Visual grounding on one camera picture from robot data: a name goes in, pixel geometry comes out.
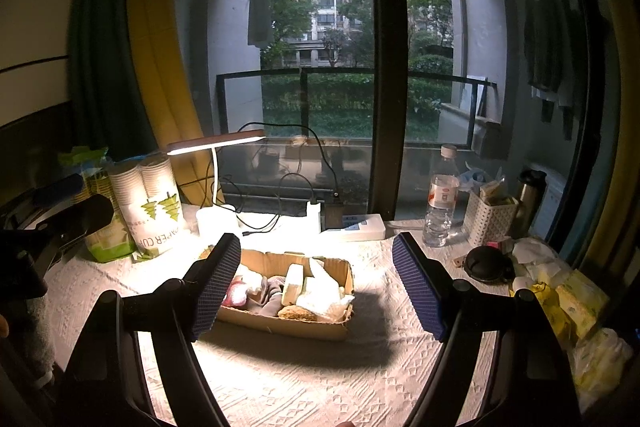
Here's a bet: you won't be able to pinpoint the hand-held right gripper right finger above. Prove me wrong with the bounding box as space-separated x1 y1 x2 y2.
391 232 583 427

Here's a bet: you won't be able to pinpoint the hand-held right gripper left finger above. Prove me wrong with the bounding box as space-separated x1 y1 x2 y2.
52 233 243 427

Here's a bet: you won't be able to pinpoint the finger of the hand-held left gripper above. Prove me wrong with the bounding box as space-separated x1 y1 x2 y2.
32 174 86 208

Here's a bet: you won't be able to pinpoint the pink sock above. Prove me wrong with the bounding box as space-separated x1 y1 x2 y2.
222 277 251 309

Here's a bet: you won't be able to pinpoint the white cloth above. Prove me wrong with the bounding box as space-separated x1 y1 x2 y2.
234 263 267 294

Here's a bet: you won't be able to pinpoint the grey sock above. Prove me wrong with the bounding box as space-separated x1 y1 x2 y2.
245 277 288 319

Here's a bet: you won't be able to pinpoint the cream sponge block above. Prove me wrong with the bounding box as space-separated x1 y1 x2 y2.
281 264 307 306

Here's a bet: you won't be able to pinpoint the brown cardboard box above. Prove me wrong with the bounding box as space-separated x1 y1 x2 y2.
197 248 357 342

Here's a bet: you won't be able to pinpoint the brown scrubbing pad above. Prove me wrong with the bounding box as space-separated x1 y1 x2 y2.
277 304 319 323

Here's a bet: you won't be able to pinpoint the white textured paper towel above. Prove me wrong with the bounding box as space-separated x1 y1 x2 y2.
299 257 356 323

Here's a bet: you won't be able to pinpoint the green packaged goods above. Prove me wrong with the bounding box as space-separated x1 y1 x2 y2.
57 147 138 264

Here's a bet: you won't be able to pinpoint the black round case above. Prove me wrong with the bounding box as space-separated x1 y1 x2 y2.
462 246 516 284

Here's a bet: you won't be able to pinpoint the clear plastic water bottle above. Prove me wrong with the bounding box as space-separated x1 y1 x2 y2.
422 144 461 248

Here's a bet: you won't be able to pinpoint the white power strip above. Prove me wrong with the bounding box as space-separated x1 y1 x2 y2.
320 213 387 242

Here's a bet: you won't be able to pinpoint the paper cups package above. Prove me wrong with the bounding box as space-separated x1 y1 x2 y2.
107 155 193 264

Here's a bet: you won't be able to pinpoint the white perforated basket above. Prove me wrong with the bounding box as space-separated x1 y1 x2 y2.
462 192 520 246

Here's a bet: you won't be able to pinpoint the black power adapter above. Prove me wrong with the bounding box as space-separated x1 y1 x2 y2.
322 192 346 230

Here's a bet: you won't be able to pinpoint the white charger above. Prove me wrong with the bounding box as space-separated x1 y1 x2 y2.
306 201 324 234

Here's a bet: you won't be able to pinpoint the blue plastic bag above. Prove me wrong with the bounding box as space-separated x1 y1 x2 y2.
457 161 490 194

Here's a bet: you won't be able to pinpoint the crumpled white tissue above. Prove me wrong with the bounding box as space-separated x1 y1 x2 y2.
512 238 564 279

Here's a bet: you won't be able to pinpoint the white textured tablecloth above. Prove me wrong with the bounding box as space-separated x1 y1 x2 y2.
42 202 581 427

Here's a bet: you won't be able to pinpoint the steel thermos flask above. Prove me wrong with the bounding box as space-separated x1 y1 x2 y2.
510 168 549 240

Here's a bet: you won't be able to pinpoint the dark green curtain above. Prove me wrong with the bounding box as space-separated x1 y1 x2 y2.
65 0 162 160

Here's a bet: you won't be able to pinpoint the white desk lamp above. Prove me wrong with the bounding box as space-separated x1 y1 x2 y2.
166 128 268 239

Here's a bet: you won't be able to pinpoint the yellow plastic bag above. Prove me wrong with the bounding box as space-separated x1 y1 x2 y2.
510 269 610 349

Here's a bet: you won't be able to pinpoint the yellow curtain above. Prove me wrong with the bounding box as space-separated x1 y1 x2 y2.
127 0 221 204

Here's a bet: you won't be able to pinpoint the white plastic bag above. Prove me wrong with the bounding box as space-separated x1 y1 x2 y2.
570 327 634 409

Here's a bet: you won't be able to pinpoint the black balcony railing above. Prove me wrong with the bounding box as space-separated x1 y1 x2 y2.
215 67 499 151

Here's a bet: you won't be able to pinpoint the hanging dark clothes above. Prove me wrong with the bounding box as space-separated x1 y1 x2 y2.
522 0 587 141

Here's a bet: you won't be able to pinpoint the black power cable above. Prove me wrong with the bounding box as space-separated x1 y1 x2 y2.
177 123 346 238

